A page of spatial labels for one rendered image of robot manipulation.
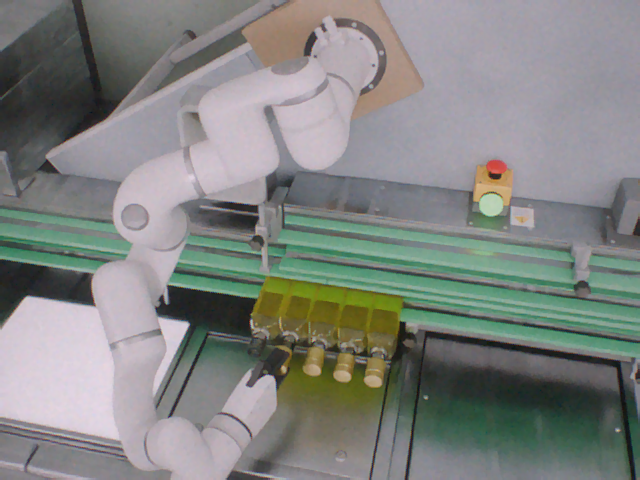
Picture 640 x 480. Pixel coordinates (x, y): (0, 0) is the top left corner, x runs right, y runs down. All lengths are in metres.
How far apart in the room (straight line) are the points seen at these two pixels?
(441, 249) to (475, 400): 0.34
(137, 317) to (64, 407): 0.43
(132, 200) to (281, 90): 0.28
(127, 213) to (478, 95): 0.68
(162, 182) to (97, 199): 0.59
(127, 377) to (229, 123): 0.43
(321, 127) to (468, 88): 0.40
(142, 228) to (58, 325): 0.61
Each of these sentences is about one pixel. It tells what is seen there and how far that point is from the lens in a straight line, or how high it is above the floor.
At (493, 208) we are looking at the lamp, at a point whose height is 0.85.
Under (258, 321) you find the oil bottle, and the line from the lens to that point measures 1.36.
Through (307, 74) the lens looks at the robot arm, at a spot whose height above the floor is 1.06.
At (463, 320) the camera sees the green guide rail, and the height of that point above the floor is 0.94.
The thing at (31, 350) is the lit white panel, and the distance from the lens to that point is 1.62.
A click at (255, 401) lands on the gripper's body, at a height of 1.29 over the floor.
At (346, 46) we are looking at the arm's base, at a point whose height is 0.82.
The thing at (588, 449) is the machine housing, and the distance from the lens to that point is 1.49.
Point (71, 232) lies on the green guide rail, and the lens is 1.62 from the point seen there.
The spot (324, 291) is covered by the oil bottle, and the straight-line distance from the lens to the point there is 1.40.
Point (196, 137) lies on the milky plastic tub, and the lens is 1.49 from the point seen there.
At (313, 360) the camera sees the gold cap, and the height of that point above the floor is 1.15.
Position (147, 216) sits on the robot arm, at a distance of 1.08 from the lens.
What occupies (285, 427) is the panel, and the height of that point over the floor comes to 1.21.
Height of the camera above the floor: 1.96
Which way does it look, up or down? 48 degrees down
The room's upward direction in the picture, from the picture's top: 161 degrees counter-clockwise
